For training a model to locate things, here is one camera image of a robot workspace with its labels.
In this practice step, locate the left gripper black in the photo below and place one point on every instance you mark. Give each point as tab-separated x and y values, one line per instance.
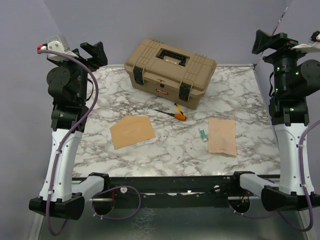
97	51

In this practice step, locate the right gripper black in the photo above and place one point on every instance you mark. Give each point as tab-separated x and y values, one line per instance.
264	40

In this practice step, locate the brown paper envelope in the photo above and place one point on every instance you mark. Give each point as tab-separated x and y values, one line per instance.
130	130

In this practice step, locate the green white glue stick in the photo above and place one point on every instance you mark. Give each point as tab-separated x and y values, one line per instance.
203	135

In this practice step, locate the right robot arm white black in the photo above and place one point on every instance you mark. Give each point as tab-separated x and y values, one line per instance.
289	113

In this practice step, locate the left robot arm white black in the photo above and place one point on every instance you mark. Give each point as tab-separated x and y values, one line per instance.
67	85

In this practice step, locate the tan plastic toolbox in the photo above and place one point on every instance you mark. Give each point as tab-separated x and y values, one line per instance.
169	72

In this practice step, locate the yellow black small tool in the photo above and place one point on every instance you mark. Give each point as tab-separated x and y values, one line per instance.
179	109

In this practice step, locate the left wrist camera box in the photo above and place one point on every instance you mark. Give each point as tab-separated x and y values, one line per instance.
57	43

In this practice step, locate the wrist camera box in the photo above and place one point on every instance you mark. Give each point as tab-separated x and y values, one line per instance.
312	47
57	43

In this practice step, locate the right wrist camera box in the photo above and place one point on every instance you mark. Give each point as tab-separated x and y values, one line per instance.
312	47

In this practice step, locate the orange handled screwdriver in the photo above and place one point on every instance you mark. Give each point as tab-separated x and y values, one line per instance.
178	116

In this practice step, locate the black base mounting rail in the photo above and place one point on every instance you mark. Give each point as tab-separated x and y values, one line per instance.
217	191

